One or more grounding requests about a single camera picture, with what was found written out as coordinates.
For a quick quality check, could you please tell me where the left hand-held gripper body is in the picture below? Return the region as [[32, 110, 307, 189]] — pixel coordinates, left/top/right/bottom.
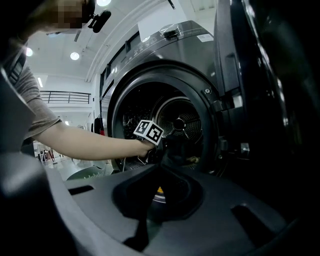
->
[[132, 119, 165, 165]]

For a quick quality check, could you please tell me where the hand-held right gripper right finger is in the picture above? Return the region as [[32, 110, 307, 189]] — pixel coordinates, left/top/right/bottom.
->
[[144, 163, 299, 256]]

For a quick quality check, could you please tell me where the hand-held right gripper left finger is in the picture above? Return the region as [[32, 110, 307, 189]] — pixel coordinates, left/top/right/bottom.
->
[[64, 163, 165, 256]]

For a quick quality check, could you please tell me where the black head camera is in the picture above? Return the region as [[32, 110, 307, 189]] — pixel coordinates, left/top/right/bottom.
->
[[86, 9, 112, 34]]

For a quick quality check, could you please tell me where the person's left forearm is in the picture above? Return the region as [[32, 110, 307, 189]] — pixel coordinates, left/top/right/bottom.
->
[[27, 119, 156, 163]]

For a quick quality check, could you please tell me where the person's head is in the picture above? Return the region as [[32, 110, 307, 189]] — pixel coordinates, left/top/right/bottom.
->
[[24, 0, 96, 35]]

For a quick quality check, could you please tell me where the grey garment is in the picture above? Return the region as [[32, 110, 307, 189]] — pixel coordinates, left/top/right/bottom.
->
[[161, 134, 201, 167]]

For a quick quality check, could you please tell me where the round black washer door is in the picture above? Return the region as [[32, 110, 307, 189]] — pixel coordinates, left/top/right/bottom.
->
[[214, 0, 320, 202]]

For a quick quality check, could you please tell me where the black metal railing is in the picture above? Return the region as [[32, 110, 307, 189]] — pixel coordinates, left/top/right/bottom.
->
[[39, 90, 92, 105]]

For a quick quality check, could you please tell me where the black washing machine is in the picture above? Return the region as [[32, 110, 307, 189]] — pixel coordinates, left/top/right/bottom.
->
[[99, 19, 251, 179]]

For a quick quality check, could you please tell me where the grey-green laundry basket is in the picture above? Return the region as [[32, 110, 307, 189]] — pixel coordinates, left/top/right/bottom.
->
[[65, 159, 114, 183]]

